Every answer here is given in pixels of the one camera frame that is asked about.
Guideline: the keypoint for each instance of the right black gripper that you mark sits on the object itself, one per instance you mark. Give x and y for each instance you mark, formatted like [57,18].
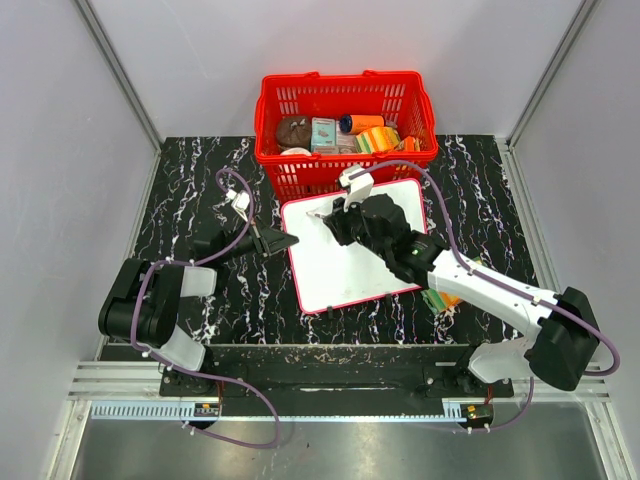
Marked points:
[338,220]

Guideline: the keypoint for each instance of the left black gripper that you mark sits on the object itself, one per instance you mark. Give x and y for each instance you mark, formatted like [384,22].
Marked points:
[269,241]

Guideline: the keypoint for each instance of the red whiteboard marker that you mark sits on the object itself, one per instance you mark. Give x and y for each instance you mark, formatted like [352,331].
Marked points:
[316,214]

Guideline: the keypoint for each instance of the pink framed whiteboard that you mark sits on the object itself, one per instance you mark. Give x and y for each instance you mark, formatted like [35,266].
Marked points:
[327,275]

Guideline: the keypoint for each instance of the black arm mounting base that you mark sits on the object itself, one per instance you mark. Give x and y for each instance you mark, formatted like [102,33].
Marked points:
[436,371]

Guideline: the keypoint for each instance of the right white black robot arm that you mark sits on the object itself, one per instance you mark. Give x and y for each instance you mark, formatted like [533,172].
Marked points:
[557,330]

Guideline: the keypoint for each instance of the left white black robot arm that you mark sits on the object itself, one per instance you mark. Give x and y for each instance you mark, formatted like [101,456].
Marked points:
[157,329]

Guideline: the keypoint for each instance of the pink small box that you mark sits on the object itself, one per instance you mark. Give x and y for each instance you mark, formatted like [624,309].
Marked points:
[345,143]

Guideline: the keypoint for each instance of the white round lid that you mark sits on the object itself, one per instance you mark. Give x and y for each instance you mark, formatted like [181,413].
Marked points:
[295,151]

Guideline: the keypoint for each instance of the teal small box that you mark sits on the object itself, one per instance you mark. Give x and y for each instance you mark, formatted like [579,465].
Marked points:
[323,136]

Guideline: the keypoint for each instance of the yellow sponge pack in basket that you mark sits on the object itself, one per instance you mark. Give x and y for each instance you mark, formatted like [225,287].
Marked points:
[378,139]

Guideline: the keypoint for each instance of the orange blue can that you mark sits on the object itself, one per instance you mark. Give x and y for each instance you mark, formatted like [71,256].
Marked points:
[355,124]

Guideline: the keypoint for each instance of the red plastic shopping basket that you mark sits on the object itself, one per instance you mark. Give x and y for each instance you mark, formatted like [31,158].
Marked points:
[399,96]

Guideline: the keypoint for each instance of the brown chocolate muffin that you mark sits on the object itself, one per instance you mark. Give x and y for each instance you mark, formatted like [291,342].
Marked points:
[294,132]

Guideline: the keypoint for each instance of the orange snack packet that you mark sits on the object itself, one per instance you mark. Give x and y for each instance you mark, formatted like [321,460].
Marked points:
[408,144]

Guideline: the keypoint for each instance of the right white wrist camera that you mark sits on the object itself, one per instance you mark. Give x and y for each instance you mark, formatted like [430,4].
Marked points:
[357,182]

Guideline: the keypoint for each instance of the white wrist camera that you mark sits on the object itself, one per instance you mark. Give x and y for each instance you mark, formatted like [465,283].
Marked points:
[357,182]
[240,202]

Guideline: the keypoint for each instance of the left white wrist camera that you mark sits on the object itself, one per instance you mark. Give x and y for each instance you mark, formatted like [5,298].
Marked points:
[240,202]

